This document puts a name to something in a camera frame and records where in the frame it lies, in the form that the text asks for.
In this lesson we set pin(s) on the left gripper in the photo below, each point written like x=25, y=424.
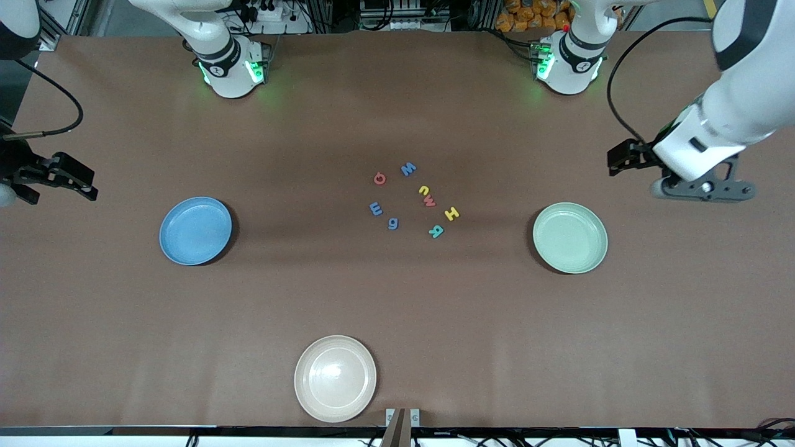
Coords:
x=644, y=154

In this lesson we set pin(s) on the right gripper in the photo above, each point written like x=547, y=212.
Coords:
x=15, y=166

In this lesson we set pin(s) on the yellow letter H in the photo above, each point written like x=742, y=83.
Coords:
x=452, y=214

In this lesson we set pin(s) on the red letter w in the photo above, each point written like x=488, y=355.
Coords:
x=429, y=200

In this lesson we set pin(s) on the teal letter R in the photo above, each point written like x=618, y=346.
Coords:
x=436, y=231

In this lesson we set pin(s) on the blue capital letter M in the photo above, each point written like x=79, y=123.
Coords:
x=408, y=169

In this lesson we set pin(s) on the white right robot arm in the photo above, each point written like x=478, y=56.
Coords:
x=217, y=43

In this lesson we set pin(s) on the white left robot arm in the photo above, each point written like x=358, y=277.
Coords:
x=577, y=62

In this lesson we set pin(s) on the green plate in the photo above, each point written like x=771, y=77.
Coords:
x=570, y=238

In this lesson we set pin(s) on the blue plate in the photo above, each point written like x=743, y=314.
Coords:
x=195, y=231

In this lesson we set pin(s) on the orange packets pile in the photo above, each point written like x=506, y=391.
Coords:
x=515, y=18

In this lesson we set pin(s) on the red letter G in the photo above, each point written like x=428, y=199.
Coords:
x=376, y=179

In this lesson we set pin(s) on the black electronics box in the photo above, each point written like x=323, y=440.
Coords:
x=404, y=25

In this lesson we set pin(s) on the white power strip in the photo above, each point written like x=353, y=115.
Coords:
x=267, y=13

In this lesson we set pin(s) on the beige plate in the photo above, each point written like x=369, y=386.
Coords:
x=335, y=379

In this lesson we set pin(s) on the aluminium frame post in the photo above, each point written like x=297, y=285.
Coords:
x=49, y=41

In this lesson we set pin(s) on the metal mount bracket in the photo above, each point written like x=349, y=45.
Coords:
x=397, y=428

